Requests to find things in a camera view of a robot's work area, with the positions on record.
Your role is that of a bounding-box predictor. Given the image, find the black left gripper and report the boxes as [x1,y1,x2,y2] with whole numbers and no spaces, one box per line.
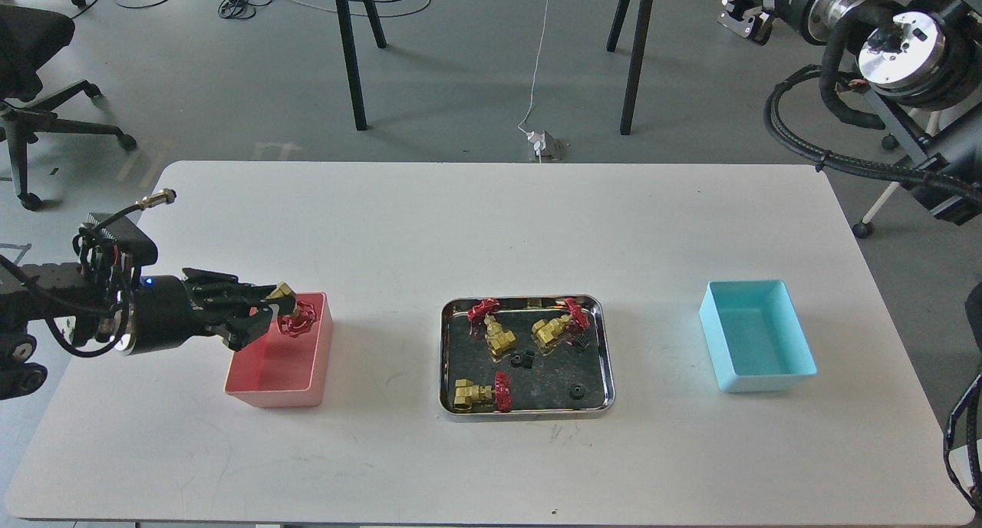
[123,268,285,355]

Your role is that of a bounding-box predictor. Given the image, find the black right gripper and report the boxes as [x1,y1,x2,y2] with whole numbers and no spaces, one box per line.
[718,0,806,45]

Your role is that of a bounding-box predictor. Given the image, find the brass valve red handle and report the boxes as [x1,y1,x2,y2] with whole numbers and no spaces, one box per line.
[466,298,518,361]
[265,282,320,338]
[531,298,590,355]
[451,371,513,413]

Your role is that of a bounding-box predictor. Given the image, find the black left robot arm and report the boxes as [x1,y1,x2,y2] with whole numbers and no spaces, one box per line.
[1,189,301,400]

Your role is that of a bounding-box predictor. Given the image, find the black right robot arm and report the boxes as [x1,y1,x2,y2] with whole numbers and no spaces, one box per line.
[717,0,980,225]

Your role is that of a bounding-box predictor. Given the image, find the pink plastic box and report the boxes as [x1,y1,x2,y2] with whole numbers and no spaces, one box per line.
[224,292,334,408]

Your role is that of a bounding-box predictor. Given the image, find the light blue plastic box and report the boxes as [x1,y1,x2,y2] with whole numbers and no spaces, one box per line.
[699,279,819,393]

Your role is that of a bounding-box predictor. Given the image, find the black table leg right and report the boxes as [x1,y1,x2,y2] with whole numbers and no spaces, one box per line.
[605,0,654,136]

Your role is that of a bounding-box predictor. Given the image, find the black table leg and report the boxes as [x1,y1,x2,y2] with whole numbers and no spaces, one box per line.
[334,0,388,130]
[605,0,654,136]

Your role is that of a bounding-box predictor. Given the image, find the metal tray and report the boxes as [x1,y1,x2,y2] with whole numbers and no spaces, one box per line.
[440,295,616,418]

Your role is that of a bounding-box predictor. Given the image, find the black table leg left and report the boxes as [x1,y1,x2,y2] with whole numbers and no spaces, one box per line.
[334,0,388,130]

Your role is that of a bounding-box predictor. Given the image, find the black office chair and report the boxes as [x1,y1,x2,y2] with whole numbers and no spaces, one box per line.
[1,5,137,211]

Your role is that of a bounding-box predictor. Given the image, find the white chair frame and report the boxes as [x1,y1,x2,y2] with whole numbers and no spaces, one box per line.
[852,111,941,239]

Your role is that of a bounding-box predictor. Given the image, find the brass valve red handle bottom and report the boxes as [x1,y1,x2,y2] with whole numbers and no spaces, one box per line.
[451,371,513,413]

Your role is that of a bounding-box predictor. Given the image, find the brass valve red handle top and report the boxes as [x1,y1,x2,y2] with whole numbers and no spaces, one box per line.
[466,298,518,361]

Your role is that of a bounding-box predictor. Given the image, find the white power adapter with cable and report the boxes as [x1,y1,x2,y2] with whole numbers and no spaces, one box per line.
[516,0,551,162]

